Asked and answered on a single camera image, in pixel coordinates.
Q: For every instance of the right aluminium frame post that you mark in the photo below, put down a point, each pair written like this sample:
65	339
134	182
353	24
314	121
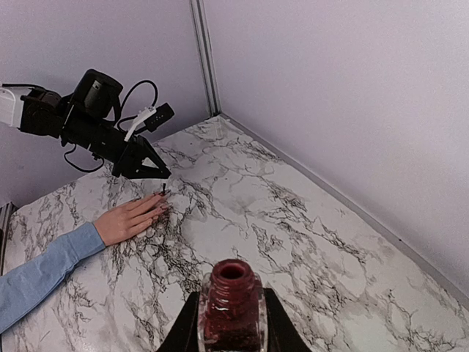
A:
205	50

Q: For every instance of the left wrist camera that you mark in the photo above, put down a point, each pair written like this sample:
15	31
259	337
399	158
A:
151	118

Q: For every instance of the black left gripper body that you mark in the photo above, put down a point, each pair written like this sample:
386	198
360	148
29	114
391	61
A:
130	161

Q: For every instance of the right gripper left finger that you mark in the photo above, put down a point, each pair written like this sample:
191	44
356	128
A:
182	336

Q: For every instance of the mannequin hand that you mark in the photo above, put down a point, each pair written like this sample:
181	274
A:
131	218

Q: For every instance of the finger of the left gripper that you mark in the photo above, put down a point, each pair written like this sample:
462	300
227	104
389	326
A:
153	156
150	173

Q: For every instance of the red nail polish bottle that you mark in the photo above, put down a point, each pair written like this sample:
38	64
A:
232	312

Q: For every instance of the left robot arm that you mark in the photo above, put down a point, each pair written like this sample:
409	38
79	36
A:
90	117

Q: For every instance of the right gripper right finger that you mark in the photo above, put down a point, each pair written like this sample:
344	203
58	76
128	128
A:
282	334

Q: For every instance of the blue sleeved forearm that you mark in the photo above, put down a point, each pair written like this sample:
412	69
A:
25	287

